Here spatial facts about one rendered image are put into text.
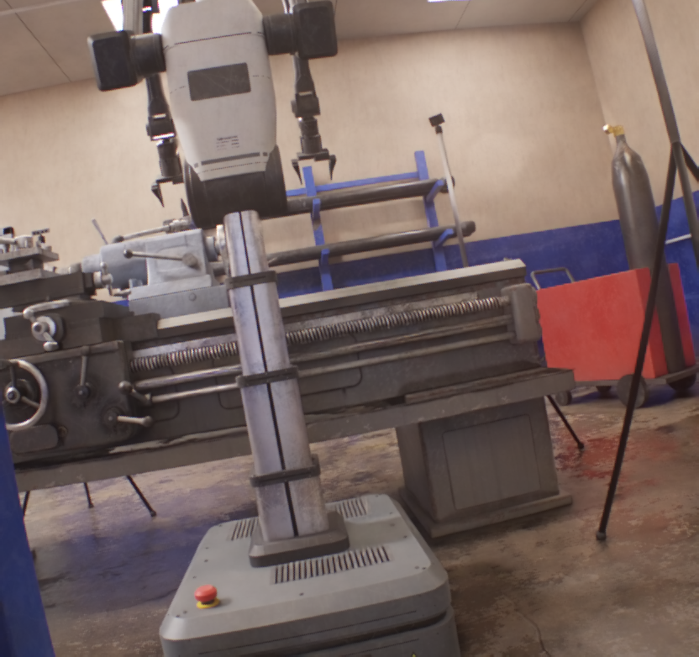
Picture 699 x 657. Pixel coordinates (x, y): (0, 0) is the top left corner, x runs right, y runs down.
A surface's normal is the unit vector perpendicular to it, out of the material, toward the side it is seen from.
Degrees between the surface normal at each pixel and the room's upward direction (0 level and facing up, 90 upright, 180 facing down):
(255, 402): 90
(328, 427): 90
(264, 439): 90
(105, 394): 90
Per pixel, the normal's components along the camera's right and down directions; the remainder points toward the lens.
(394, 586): -0.05, -0.74
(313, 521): 0.11, -0.06
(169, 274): 0.03, -0.46
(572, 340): -0.89, 0.14
